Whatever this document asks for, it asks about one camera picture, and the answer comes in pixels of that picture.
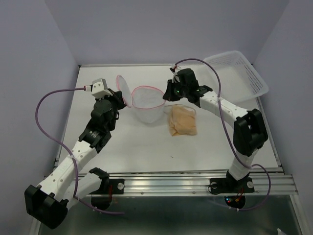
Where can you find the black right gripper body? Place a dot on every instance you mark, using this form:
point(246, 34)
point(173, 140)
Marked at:
point(182, 90)

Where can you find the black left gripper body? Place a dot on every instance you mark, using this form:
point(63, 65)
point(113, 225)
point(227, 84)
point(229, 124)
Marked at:
point(113, 120)

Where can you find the beige bra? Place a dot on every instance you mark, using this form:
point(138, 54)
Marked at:
point(181, 120)

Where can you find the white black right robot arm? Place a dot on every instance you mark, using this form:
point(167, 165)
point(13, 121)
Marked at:
point(249, 131)

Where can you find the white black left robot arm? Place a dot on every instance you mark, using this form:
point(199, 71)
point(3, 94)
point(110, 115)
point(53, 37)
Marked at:
point(50, 201)

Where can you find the white plastic mesh basket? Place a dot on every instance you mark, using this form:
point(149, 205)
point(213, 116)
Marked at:
point(239, 79)

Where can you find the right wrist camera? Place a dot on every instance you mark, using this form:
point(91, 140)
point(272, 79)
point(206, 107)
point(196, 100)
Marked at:
point(175, 69)

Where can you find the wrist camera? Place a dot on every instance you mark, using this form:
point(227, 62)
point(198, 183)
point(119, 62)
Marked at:
point(98, 88)
point(175, 69)

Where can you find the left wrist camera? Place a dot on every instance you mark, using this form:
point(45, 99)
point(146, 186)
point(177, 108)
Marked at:
point(98, 88)

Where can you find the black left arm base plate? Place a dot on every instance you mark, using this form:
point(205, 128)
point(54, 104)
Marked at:
point(110, 187)

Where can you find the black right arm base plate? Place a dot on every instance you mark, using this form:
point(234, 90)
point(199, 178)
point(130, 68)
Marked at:
point(229, 186)

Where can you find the aluminium mounting rail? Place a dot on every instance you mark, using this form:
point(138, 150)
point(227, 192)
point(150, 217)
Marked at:
point(187, 184)

